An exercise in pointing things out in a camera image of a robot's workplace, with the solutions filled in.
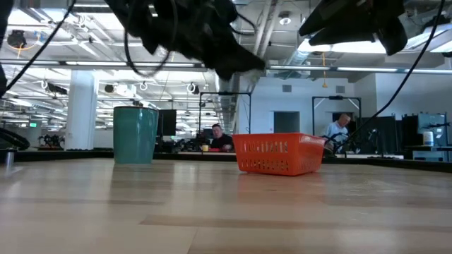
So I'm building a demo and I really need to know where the black monitor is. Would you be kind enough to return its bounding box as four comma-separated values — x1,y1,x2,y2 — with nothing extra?
157,109,177,137

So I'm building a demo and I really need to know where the black stand frame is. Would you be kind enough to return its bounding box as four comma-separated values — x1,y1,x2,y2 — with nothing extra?
199,91,253,135
312,95,362,137

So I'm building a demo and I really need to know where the teal cup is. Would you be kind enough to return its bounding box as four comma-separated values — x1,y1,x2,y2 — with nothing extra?
112,105,160,165

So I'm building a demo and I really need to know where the orange plastic basket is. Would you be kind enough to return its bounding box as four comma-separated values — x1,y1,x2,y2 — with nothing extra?
232,132,326,177

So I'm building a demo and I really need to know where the person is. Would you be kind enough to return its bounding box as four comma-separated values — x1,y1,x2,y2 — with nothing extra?
323,113,352,151
210,123,234,153

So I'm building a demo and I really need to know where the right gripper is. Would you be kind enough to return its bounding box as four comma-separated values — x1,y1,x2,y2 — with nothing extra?
299,0,409,56

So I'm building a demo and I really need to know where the small silver post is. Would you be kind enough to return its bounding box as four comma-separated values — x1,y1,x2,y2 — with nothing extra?
4,149,16,171

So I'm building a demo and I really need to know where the thick black curved cable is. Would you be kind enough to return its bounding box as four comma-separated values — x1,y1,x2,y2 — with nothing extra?
0,126,32,150

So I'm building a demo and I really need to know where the black left camera cable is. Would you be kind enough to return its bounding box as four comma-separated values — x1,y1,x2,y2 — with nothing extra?
123,0,258,77

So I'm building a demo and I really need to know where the grey cabinet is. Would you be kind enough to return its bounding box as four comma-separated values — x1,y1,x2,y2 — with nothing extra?
402,112,450,162

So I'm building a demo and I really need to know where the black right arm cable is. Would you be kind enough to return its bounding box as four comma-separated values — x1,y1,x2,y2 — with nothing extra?
334,0,445,153

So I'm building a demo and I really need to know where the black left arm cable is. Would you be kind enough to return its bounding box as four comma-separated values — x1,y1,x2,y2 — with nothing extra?
5,0,78,91

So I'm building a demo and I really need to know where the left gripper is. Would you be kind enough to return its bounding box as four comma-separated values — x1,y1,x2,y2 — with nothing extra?
105,0,266,81

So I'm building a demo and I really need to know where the white pillar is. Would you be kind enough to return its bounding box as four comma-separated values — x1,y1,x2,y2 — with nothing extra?
65,69,99,151

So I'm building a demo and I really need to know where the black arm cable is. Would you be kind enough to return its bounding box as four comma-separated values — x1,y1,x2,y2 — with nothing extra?
5,0,78,91
334,0,445,153

